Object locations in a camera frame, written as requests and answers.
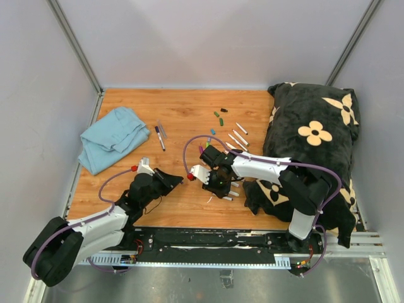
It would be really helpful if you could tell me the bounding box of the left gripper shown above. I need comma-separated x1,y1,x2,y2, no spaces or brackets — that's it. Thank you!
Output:
141,167,182,208

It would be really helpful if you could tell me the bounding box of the sky blue cap marker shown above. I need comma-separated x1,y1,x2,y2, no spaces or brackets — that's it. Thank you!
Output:
225,142,237,150

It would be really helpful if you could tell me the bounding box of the dark green rainbow marker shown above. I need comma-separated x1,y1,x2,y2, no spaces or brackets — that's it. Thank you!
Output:
228,134,248,152

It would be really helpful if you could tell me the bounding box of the green cap marker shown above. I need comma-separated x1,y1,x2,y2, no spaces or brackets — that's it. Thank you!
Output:
232,129,249,146

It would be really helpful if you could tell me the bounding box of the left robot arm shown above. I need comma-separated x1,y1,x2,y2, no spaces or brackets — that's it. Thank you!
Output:
23,169,184,287

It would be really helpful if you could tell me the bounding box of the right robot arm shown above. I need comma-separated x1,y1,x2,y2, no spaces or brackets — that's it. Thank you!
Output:
190,146,332,253

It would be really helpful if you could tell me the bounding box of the grey clear pen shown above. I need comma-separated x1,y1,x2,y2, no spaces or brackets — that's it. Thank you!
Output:
157,119,167,139

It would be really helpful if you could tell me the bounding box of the dark blue marker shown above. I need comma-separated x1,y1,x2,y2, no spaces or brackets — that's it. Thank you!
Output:
155,126,166,152

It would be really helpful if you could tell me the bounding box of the light blue cloth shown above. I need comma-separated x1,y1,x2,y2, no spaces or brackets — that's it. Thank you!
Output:
78,107,150,175

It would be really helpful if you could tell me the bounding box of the black floral pillow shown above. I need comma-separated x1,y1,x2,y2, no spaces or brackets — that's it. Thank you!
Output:
263,82,360,248

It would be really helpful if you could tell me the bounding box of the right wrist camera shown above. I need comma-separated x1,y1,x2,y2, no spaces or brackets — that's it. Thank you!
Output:
187,165,210,185

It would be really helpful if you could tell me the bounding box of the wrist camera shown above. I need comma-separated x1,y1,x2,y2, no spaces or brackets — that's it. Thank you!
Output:
187,165,210,185
131,157,154,175

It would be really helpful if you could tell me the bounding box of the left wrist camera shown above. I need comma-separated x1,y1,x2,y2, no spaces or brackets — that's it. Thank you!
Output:
131,157,154,175

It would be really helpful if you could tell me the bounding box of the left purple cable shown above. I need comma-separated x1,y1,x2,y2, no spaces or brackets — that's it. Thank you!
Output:
30,167,136,282

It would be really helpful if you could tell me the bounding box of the purple cable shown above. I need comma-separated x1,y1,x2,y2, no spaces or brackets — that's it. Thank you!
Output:
30,167,136,282
182,134,343,278

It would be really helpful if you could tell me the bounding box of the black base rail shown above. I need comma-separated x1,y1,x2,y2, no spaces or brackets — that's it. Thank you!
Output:
82,227,385,274

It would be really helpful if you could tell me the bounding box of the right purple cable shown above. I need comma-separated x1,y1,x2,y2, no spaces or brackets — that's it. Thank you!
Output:
182,134,343,278

